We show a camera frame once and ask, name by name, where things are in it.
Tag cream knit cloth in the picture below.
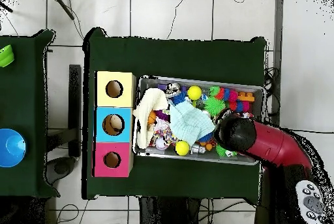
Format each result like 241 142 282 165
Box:
132 88 169 150

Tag light blue knit cloth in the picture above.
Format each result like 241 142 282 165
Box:
168 101 216 146

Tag wooden box with three holes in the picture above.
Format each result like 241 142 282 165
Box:
91 71 137 178

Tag clear mesh bin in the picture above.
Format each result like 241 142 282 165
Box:
132 75 266 167

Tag orange toy basketball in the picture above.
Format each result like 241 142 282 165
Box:
147 110 157 125

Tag yellow ball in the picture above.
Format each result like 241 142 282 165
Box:
187 85 203 101
175 140 190 156

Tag plain green spiky ball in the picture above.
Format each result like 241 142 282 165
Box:
204 96 226 117

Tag dark green table cloth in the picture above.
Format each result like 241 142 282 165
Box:
82 27 267 200

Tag rainbow spiky caterpillar toy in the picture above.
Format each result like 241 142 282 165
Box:
209 86 251 113

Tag green spiky eyed ball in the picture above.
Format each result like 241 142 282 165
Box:
215 144 238 158

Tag black upright panel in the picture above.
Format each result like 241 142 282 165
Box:
68 64 82 158

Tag grey round base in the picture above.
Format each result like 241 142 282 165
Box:
45 155 77 185

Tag green covered side table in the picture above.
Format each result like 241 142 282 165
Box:
0 29 61 199

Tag black tripod leg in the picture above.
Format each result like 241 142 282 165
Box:
49 0 76 21
0 0 14 14

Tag blue bowl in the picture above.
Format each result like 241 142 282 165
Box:
0 128 27 168

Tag green cup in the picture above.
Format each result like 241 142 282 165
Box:
0 44 16 68

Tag black cable bundle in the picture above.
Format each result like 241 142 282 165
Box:
263 66 281 116

